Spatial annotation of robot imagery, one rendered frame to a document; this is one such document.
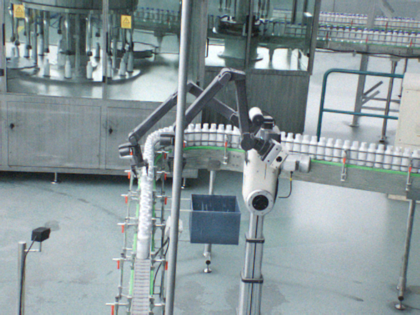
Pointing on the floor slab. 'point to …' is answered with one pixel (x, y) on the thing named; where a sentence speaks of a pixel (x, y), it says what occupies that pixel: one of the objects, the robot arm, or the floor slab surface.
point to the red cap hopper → (367, 66)
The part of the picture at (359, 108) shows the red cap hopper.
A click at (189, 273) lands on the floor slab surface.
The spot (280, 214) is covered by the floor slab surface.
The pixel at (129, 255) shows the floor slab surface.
